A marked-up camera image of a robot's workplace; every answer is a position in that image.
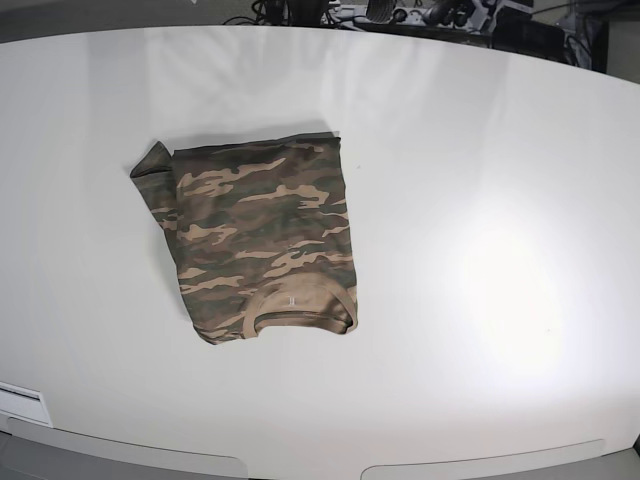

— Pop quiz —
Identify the background cables and equipment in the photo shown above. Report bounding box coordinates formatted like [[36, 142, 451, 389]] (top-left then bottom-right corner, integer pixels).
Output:
[[219, 0, 611, 71]]

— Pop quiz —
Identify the white label plate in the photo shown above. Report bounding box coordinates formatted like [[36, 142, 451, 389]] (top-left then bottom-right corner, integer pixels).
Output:
[[0, 382, 53, 428]]

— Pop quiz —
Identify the camouflage T-shirt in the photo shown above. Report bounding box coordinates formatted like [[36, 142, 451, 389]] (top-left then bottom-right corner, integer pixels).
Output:
[[130, 132, 358, 345]]

